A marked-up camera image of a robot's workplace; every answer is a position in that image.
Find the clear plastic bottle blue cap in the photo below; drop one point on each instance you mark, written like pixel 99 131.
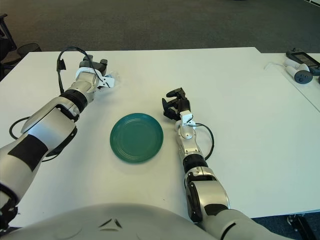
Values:
pixel 113 77

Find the grey robot torso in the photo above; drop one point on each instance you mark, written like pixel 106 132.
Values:
pixel 112 225

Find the white grey VR controller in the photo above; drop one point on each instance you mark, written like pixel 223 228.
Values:
pixel 301 77

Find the black table leg base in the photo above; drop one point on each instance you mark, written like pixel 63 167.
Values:
pixel 303 226

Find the black office chair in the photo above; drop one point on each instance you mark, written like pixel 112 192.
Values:
pixel 6 47

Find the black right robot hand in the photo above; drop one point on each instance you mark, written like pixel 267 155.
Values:
pixel 183 106

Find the green round plate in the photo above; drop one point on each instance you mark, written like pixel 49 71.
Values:
pixel 137 138

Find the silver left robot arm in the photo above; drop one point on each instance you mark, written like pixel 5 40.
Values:
pixel 50 120

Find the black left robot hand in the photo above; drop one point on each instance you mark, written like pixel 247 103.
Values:
pixel 98 65

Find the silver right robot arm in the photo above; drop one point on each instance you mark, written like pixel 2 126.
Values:
pixel 207 190

